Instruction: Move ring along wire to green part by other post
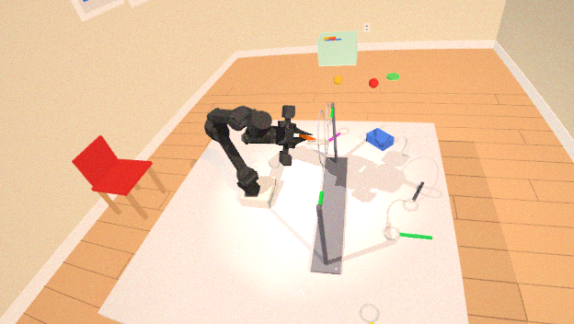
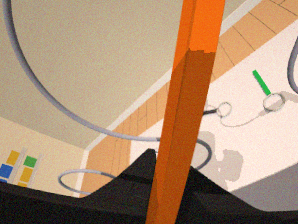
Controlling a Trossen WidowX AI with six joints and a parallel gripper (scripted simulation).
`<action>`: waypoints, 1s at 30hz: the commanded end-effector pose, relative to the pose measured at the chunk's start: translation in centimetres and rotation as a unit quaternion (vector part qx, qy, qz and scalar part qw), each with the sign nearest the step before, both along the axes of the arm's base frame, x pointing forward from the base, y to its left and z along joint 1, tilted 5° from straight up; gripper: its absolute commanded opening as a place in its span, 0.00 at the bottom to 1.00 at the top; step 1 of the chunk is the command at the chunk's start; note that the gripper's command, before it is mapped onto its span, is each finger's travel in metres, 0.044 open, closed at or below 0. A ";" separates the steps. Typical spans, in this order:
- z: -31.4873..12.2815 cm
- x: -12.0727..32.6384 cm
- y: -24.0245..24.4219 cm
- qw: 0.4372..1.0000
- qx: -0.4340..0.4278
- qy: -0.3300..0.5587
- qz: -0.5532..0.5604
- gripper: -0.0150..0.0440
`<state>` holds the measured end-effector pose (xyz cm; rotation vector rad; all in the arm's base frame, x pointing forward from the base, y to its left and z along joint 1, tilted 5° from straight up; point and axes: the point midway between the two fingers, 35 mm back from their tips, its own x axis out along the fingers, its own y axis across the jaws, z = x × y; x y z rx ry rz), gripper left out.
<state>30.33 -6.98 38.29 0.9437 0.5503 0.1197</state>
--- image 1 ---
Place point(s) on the blue rectangular block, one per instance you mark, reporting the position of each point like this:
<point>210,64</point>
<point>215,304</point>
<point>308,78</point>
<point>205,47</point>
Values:
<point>380,139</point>

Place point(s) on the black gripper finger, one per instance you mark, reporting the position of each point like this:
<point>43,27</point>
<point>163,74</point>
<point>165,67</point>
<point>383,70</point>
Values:
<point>297,130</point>
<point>297,140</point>

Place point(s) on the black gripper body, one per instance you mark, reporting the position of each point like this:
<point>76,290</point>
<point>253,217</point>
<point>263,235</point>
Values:
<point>288,112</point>

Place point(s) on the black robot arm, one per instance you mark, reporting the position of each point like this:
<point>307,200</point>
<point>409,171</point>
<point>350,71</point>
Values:
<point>257,123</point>

